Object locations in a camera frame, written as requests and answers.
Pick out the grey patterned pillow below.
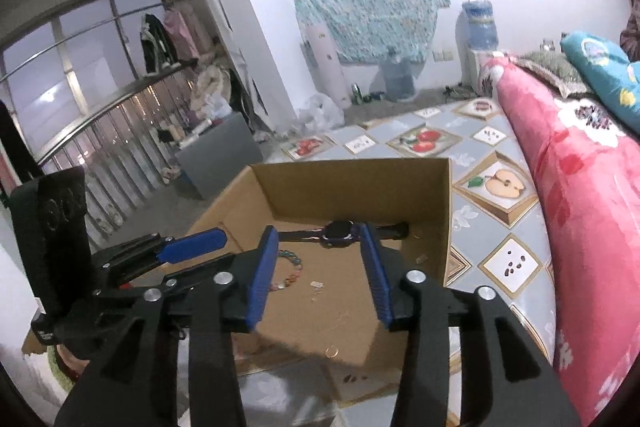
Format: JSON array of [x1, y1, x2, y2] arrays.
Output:
[[515, 51, 596, 98]]

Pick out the white water dispenser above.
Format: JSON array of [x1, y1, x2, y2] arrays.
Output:
[[455, 48, 496, 88]]

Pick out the clear blue water jug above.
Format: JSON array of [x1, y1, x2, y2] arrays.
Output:
[[382, 49, 417, 102]]

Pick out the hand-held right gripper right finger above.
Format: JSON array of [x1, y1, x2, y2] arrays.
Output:
[[357, 223, 583, 427]]

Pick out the metal railing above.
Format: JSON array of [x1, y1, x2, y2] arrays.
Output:
[[0, 62, 201, 238]]

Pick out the dark blue smartwatch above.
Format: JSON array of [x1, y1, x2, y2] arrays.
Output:
[[277, 219, 411, 250]]

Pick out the blue printed pillow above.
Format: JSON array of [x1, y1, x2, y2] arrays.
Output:
[[560, 31, 640, 135]]

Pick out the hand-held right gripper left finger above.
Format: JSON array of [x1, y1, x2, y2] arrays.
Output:
[[52, 226, 281, 427]]

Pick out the pile of clothes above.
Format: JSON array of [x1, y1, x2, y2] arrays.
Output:
[[190, 66, 233, 120]]

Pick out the brown cardboard box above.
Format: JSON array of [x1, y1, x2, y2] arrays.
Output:
[[182, 157, 453, 388]]

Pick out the grey box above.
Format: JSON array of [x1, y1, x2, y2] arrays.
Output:
[[179, 113, 264, 200]]

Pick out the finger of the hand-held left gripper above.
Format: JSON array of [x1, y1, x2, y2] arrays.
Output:
[[162, 253, 251, 290], [156, 228, 228, 266]]

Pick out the white plastic bags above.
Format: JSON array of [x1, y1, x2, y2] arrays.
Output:
[[298, 93, 345, 130]]

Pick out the large window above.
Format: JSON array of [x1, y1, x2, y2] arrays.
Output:
[[0, 0, 171, 158]]

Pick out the colourful bead bracelet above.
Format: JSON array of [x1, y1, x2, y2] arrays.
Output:
[[270, 248, 304, 292]]

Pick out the blue water dispenser bottle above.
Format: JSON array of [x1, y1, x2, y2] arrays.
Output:
[[461, 0, 500, 52]]

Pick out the white rolled mat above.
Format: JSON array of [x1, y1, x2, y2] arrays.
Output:
[[306, 24, 346, 109]]

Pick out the pink hanging garment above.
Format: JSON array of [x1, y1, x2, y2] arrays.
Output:
[[164, 7, 211, 62]]

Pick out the dark hanging garment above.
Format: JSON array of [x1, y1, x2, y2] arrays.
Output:
[[140, 13, 173, 72]]

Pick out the pink floral blanket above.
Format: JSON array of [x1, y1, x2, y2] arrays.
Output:
[[475, 54, 640, 425]]

